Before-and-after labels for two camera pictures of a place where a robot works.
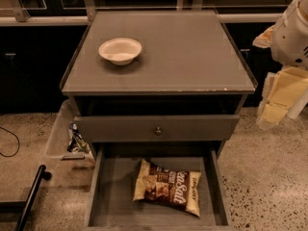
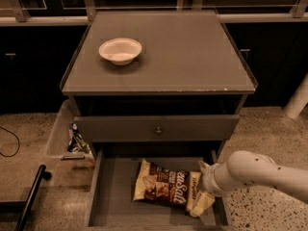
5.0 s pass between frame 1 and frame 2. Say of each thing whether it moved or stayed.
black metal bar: stayed
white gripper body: moved
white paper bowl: stayed
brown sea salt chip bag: stayed
